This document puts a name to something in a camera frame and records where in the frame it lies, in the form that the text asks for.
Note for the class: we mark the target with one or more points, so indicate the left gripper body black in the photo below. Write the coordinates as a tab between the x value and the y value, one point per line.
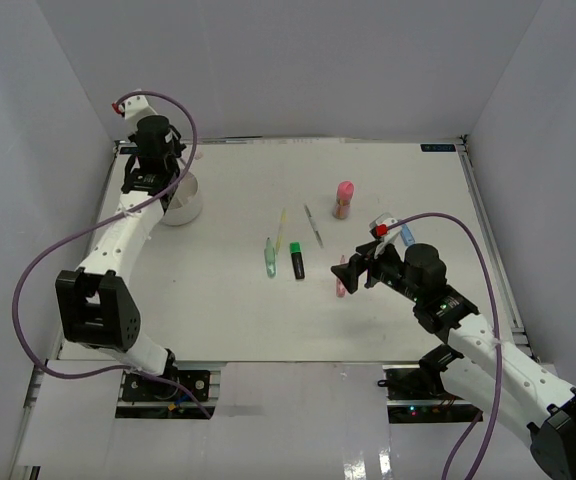
178	148

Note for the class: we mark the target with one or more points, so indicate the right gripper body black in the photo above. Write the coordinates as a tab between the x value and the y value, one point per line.
387	269

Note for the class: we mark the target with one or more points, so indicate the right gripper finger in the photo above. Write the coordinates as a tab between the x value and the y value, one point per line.
348	274
366	254

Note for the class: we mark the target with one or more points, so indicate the pink translucent highlighter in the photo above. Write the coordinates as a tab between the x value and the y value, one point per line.
340	288

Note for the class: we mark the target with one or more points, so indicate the black highlighter green cap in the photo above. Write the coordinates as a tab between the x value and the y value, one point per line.
297	261

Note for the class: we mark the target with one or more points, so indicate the grey white pen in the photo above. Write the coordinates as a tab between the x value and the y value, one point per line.
314	226

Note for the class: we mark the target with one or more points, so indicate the yellow pen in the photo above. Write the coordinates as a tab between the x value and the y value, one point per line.
281	227

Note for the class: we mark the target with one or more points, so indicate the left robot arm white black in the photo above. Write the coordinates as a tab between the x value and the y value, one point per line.
96	307

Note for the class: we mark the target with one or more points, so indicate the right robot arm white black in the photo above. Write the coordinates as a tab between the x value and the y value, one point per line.
495	376

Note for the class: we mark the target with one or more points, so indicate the blue highlighter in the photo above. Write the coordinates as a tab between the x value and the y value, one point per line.
407	236

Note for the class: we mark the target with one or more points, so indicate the white round divided organizer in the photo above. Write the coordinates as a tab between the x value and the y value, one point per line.
186	204

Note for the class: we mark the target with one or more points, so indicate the pink capped crayon tube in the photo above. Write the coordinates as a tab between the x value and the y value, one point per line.
344	195

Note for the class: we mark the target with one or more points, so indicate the mint green highlighter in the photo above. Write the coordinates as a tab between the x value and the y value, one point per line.
270	258

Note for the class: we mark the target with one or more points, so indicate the right blue table label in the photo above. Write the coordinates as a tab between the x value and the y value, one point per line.
437	147

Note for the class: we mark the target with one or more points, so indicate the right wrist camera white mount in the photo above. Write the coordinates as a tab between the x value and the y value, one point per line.
384	232

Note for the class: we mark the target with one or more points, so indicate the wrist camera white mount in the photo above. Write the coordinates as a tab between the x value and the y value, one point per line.
133	108
384	232

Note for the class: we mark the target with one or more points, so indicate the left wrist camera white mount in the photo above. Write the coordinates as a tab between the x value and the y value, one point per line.
133	108

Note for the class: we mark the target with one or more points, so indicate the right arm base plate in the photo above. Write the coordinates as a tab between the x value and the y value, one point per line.
414	398

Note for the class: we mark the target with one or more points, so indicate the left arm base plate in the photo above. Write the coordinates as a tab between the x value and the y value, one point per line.
191	394

